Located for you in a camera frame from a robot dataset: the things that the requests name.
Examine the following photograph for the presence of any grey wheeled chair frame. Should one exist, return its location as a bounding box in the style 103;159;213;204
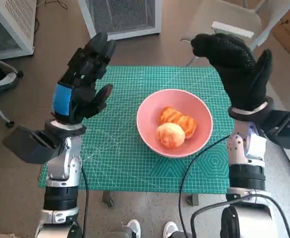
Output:
0;53;24;128

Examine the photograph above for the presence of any thin black floor cable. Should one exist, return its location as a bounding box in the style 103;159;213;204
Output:
34;0;68;33

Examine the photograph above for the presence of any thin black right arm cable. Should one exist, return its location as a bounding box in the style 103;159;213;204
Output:
178;135;231;238

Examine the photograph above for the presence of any white cabinet with mesh front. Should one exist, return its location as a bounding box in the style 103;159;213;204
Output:
78;0;162;42

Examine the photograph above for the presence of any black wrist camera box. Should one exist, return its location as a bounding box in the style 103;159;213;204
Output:
2;125;63;165
258;109;290;149

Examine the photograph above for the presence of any rectangular orange toy bread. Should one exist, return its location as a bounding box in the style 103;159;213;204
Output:
158;106;197;139

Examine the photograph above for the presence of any beige office chair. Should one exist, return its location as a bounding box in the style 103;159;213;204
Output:
180;0;290;67

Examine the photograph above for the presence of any white perforated metal cabinet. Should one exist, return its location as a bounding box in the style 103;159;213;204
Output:
0;0;38;60

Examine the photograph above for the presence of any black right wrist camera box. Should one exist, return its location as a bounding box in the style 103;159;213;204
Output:
258;109;290;149

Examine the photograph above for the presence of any pink bowl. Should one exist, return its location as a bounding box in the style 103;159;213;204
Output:
136;89;214;159

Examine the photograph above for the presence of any black left hand blue tape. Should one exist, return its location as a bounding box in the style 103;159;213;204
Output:
51;31;117;125

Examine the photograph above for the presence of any person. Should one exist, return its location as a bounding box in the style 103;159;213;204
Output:
0;32;19;94

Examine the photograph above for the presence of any black gloved right hand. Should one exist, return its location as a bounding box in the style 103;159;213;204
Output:
190;33;273;112

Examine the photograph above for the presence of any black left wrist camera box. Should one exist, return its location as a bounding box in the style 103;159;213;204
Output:
2;125;63;165

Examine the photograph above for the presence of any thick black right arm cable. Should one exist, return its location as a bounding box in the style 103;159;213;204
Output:
190;193;290;238

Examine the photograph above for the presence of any long black left arm cable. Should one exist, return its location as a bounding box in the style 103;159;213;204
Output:
81;166;90;238

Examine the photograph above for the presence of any round toy bread bun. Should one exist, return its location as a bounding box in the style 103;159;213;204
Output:
156;122;186;149

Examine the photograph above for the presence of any green cutting mat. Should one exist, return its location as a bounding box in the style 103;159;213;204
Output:
38;65;236;194

